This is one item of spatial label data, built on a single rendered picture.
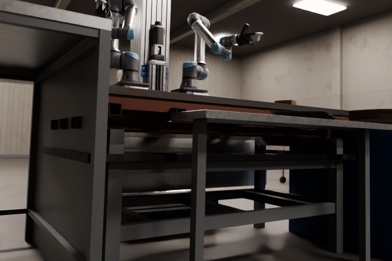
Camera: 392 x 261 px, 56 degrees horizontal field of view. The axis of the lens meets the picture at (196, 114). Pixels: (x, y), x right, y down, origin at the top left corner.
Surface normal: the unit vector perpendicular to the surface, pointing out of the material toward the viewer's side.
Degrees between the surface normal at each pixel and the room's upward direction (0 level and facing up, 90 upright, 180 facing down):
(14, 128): 90
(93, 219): 90
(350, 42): 90
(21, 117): 90
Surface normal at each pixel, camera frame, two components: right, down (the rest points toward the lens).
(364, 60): -0.87, -0.06
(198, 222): 0.55, -0.04
